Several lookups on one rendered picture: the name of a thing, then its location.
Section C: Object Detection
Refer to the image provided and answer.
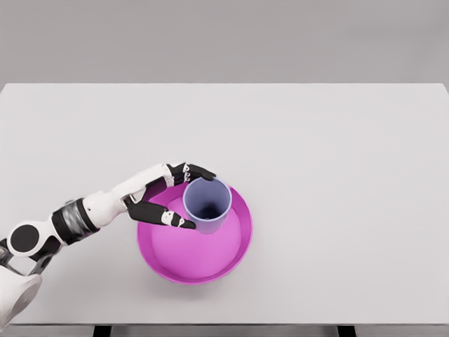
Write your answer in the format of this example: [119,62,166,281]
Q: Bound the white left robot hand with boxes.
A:
[110,162,217,230]

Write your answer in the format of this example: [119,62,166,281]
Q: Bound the lavender blue cup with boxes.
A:
[182,177,233,235]

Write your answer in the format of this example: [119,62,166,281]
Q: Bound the magenta round plate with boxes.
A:
[136,182,253,284]

